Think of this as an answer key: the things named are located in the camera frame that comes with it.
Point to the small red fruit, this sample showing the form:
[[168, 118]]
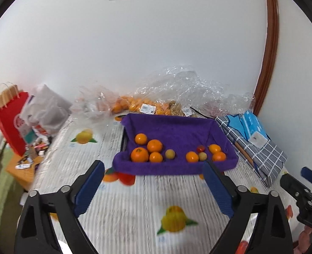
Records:
[[200, 148]]

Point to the grey plaid cloth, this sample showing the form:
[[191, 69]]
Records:
[[270, 158]]

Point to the blue folded paper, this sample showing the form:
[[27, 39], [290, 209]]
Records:
[[235, 127]]

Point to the small yellow fruit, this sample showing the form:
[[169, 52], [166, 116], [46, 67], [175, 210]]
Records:
[[170, 154]]

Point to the red paper bag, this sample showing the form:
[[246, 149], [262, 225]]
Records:
[[10, 127]]

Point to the clear bag of oranges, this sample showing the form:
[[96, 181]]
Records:
[[132, 106]]

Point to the small orange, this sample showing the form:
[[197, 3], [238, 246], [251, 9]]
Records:
[[214, 148], [156, 157], [219, 156], [192, 157], [141, 139], [154, 145]]

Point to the blue tissue pack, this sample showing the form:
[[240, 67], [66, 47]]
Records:
[[256, 129]]

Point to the large orange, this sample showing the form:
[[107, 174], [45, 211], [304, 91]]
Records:
[[139, 154]]

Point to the fruit print tablecloth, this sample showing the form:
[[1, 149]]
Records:
[[134, 203]]

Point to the small wooden table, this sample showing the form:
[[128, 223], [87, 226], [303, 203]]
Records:
[[21, 176]]

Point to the brown wooden door frame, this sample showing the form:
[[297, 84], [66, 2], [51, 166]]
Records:
[[270, 45]]

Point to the small clear plastic bag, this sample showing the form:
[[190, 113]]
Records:
[[95, 103]]

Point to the purple cloth-lined tray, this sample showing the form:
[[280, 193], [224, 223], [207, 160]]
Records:
[[172, 129]]

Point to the small pale fruit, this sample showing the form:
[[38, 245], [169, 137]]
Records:
[[203, 156]]

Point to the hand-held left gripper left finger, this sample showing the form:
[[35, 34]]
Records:
[[88, 187]]

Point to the pile of small packets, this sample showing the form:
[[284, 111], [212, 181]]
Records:
[[36, 150]]

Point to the white plastic bag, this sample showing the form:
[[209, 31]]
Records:
[[47, 108]]

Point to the person's right hand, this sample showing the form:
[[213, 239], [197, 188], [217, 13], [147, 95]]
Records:
[[305, 239]]

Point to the crumpled clear plastic bag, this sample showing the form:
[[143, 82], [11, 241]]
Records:
[[198, 90]]

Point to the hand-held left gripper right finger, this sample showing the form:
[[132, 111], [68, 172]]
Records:
[[218, 187]]

